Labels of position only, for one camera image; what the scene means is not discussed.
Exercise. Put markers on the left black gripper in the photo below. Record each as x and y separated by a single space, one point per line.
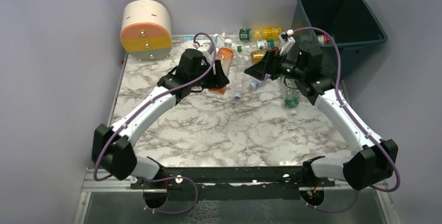
214 74

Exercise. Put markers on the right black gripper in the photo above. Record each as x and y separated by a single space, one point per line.
271 64

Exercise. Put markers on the clear bottle red label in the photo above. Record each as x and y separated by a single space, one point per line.
323 39

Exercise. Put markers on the orange juice bottle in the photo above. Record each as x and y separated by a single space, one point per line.
226 56

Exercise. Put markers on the green tea bottle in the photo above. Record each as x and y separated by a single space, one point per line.
290 99

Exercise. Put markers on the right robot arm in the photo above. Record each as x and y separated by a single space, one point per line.
373 158

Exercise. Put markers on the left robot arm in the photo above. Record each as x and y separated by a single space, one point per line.
113 146

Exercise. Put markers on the dark green plastic bin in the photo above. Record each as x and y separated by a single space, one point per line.
352 27

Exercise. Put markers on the tall clear bottle blue label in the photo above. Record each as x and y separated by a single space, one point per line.
219 40

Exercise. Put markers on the large clear empty bottle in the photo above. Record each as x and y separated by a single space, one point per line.
239 79

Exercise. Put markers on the amber tea bottle red label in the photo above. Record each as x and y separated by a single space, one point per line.
256 56

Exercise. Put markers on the clear bottle purple-blue label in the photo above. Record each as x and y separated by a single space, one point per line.
256 84

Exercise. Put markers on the round pastel drawer cabinet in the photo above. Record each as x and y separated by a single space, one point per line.
146 30

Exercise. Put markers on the clear bottle green cap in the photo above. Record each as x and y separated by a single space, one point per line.
256 46

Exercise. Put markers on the yellow bottle green label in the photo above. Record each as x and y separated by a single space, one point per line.
249 34

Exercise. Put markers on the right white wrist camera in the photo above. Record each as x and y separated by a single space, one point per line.
287 38

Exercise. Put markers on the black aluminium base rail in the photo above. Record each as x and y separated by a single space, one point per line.
218 183

